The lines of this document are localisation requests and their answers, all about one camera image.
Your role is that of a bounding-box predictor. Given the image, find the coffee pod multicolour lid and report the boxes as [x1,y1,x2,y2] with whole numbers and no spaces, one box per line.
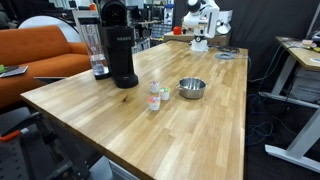
[148,80,161,95]

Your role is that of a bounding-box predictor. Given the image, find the orange sofa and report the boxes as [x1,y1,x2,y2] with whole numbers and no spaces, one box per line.
[0,24,93,110]

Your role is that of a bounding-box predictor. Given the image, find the dark coiled cable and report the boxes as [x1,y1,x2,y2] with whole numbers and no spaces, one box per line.
[212,44,241,54]

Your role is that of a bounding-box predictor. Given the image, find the stainless steel pot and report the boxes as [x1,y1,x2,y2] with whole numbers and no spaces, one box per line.
[175,76,208,100]

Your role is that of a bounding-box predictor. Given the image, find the white frame wooden desk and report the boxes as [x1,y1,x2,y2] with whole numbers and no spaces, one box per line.
[259,35,320,174]

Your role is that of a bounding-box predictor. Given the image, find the black metal cart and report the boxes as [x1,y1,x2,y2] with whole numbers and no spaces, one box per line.
[0,111,102,180]

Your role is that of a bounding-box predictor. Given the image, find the clear water reservoir black lid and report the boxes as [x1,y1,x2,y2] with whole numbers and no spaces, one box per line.
[79,17,112,81]

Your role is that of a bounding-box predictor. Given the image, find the coffee pod green lid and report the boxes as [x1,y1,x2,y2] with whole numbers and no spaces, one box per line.
[158,86,171,102]

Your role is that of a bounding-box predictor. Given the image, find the black flat board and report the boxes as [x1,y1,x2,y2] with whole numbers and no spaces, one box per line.
[32,75,67,85]

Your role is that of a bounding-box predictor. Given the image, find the white printed box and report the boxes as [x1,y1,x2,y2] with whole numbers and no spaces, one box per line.
[289,65,320,105]

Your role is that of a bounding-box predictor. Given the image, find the blue capped white bottle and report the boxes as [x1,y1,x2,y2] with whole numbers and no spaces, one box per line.
[165,3,175,26]

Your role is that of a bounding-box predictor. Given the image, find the small clear bottle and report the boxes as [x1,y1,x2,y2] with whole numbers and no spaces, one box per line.
[147,95,162,112]

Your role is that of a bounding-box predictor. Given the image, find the black Keurig coffee maker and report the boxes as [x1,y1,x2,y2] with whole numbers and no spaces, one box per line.
[97,0,140,90]

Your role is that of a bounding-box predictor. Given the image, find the blue floor cables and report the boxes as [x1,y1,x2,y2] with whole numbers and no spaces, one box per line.
[245,93,278,148]

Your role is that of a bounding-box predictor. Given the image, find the grey floor bin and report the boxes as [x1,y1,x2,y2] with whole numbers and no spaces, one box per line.
[89,154,142,180]

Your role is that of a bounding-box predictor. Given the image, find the grey tablet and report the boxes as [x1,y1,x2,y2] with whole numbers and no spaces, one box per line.
[0,64,30,79]

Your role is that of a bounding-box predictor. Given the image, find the white round chair back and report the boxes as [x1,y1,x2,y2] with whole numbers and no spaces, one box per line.
[17,14,83,44]

